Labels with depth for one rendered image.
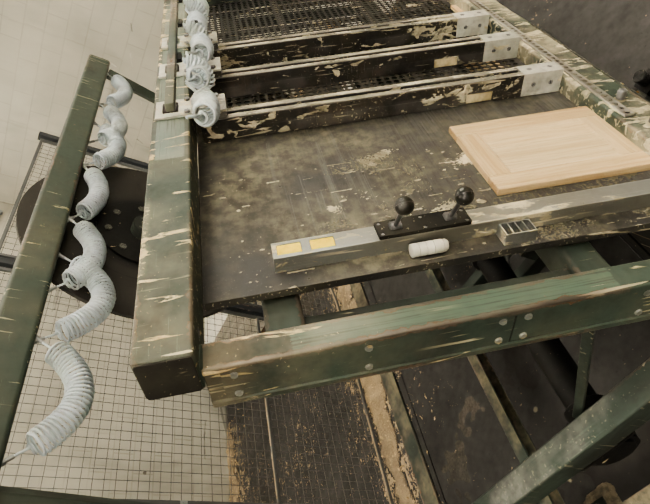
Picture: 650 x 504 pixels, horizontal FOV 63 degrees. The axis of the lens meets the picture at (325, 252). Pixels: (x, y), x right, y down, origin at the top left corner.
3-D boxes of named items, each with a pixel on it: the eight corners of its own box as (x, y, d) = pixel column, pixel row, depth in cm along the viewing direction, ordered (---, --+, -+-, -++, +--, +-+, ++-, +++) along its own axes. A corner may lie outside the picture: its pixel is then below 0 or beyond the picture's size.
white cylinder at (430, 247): (412, 261, 110) (448, 254, 111) (413, 250, 108) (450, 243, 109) (407, 251, 112) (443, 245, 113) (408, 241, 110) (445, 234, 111)
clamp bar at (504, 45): (519, 59, 181) (533, -17, 165) (167, 109, 168) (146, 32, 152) (506, 49, 188) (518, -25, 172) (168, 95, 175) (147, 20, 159)
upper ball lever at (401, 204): (405, 235, 111) (418, 209, 99) (387, 238, 111) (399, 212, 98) (400, 218, 112) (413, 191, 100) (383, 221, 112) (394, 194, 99)
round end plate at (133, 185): (267, 329, 173) (-14, 278, 138) (260, 341, 176) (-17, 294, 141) (246, 192, 232) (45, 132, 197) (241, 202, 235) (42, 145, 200)
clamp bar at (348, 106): (561, 94, 161) (583, 11, 145) (164, 153, 148) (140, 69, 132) (545, 80, 168) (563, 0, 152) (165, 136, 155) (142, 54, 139)
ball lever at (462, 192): (459, 225, 113) (479, 198, 100) (442, 228, 112) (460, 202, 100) (454, 209, 114) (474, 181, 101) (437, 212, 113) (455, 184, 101)
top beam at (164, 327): (207, 391, 89) (193, 354, 82) (146, 403, 88) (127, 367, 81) (192, 1, 252) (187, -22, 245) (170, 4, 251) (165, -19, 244)
